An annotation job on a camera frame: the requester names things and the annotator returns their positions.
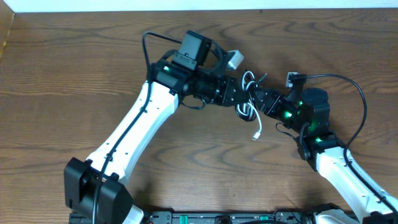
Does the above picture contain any white usb cable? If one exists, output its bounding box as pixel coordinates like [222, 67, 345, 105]
[238, 70, 263, 141]

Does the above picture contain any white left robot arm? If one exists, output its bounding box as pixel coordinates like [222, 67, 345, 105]
[64, 58, 248, 223]

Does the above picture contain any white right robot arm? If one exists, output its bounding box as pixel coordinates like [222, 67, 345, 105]
[249, 88, 397, 223]

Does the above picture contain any black right camera cable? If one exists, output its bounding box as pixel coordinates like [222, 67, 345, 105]
[292, 73, 398, 212]

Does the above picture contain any black camera cable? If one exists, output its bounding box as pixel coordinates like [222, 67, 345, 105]
[92, 30, 184, 224]
[292, 73, 398, 212]

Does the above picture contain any black left camera cable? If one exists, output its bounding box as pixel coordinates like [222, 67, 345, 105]
[92, 30, 184, 224]

